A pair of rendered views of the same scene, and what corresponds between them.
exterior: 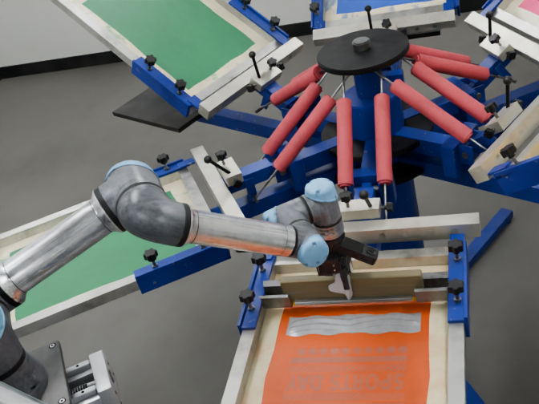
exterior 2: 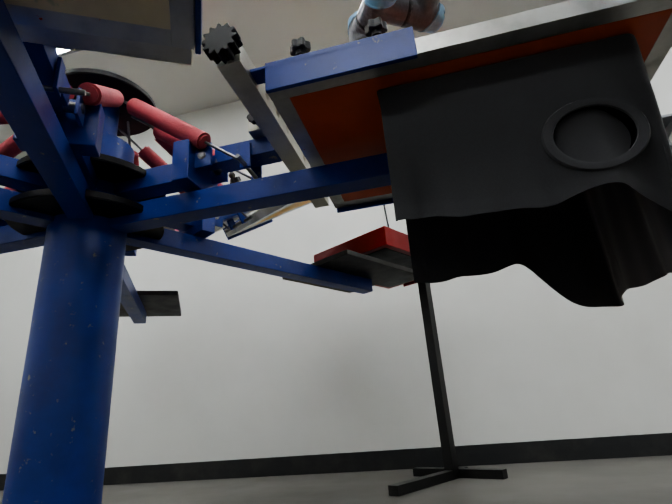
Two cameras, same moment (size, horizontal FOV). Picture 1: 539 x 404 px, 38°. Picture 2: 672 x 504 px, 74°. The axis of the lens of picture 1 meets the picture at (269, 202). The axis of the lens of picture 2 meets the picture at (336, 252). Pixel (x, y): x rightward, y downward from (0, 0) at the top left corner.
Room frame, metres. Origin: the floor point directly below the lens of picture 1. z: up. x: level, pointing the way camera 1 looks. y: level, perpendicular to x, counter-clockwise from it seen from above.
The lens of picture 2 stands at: (1.85, 0.80, 0.33)
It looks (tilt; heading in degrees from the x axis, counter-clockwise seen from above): 20 degrees up; 262
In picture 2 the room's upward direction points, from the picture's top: 5 degrees counter-clockwise
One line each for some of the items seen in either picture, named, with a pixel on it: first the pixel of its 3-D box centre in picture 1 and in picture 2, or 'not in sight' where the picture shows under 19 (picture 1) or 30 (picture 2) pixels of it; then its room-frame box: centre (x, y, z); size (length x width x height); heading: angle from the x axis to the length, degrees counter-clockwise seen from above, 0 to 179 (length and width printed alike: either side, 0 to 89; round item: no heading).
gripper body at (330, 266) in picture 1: (332, 251); not in sight; (1.61, -0.12, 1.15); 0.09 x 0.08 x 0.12; 70
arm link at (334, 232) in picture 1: (329, 227); not in sight; (1.60, -0.13, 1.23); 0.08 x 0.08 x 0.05
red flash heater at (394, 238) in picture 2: not in sight; (386, 261); (1.30, -1.35, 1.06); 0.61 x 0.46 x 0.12; 40
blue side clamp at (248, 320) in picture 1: (259, 296); (340, 68); (1.72, 0.10, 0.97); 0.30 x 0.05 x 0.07; 160
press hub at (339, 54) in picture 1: (390, 203); (79, 299); (2.39, -0.44, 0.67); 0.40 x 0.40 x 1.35
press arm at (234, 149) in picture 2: (363, 209); (248, 154); (1.92, -0.27, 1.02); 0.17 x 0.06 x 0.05; 160
